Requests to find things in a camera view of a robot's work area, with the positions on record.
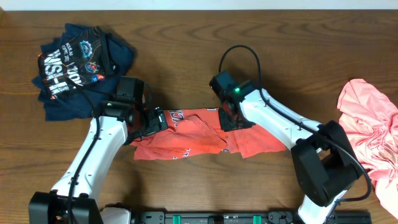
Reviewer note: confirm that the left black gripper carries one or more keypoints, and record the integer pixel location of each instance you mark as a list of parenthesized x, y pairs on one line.
[(153, 126)]

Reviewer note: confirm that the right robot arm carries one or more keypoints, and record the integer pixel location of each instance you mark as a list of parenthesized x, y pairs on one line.
[(324, 162)]

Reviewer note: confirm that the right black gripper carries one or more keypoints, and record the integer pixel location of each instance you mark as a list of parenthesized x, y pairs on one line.
[(226, 126)]

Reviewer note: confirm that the pink t-shirt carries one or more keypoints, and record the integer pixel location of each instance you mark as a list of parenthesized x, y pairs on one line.
[(369, 120)]

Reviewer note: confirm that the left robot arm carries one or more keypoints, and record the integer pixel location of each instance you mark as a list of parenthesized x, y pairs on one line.
[(116, 123)]

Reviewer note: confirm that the red-orange t-shirt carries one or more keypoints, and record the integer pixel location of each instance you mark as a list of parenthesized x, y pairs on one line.
[(194, 132)]

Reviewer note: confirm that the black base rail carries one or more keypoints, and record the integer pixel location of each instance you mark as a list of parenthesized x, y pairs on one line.
[(214, 217)]

